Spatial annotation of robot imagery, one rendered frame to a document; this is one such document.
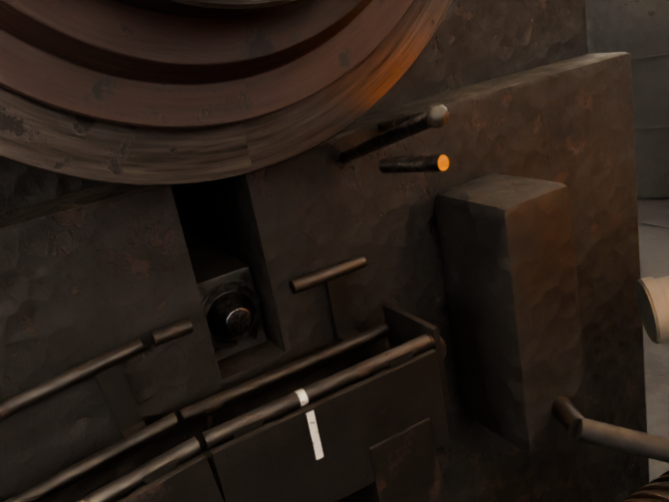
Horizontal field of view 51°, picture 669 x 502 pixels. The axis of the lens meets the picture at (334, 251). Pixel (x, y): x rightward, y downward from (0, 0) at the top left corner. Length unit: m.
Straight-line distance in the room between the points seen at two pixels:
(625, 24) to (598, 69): 2.30
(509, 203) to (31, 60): 0.36
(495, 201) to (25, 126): 0.36
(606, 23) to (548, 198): 2.55
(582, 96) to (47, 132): 0.53
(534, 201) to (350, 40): 0.22
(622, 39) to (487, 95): 2.43
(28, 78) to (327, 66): 0.18
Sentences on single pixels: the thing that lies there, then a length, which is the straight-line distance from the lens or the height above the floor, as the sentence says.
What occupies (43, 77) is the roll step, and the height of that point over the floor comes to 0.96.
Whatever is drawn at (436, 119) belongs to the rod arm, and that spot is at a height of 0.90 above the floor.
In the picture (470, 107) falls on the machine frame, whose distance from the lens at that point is 0.67.
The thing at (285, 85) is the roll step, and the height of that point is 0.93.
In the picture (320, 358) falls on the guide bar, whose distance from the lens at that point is 0.59.
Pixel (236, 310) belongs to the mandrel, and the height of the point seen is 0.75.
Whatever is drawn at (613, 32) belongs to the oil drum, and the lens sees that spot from 3.12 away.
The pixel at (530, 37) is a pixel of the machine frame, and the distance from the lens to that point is 0.80.
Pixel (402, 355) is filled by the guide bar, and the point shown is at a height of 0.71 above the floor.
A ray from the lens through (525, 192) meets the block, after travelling 0.60.
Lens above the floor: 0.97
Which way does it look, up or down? 19 degrees down
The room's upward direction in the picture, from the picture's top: 11 degrees counter-clockwise
